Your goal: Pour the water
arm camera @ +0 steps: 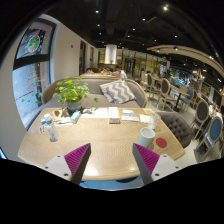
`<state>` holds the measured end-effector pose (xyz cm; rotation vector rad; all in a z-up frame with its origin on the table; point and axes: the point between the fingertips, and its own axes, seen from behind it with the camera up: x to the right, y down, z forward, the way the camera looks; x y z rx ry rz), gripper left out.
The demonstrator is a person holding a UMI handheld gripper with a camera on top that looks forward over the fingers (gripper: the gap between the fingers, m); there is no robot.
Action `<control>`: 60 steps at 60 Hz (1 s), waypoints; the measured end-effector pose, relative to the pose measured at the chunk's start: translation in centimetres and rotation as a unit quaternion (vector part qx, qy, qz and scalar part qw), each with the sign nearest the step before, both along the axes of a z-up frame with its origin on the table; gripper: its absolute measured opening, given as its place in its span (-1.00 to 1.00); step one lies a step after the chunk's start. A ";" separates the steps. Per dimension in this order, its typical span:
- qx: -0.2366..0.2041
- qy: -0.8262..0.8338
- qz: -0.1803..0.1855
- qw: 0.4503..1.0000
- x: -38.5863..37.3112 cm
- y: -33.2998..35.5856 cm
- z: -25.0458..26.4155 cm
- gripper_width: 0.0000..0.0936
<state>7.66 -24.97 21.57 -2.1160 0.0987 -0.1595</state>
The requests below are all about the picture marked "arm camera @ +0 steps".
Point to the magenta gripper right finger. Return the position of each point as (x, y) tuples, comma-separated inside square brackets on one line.
[(152, 166)]

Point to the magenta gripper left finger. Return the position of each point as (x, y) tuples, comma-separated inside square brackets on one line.
[(70, 166)]

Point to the clear plastic water bottle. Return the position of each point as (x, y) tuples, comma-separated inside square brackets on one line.
[(54, 135)]

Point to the red round coaster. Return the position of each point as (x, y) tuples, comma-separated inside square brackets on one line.
[(161, 142)]

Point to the clear plastic cup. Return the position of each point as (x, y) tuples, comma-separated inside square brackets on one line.
[(154, 118)]

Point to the blue tissue pack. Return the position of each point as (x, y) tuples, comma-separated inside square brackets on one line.
[(75, 117)]

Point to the dark grey tufted armchair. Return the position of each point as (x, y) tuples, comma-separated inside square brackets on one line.
[(178, 126)]

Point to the white papers on table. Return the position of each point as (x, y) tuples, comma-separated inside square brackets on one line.
[(109, 112)]

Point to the green potted plant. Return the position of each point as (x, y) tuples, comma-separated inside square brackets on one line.
[(72, 92)]

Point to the grey back dining chair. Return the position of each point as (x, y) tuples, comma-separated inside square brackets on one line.
[(165, 96)]

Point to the grey chevron cushion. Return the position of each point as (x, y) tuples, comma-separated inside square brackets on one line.
[(117, 92)]

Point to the blue seat wooden chair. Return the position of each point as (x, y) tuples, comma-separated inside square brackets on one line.
[(210, 138)]

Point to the grey upholstered sofa bench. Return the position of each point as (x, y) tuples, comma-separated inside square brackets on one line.
[(97, 98)]

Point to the person in white shirt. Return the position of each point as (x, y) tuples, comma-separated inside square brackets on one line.
[(119, 72)]

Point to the window poster panel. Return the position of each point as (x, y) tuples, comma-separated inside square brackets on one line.
[(31, 69)]

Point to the white round pillar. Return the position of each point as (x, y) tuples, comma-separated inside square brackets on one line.
[(110, 54)]

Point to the white mug green handle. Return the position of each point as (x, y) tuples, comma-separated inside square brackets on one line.
[(145, 136)]

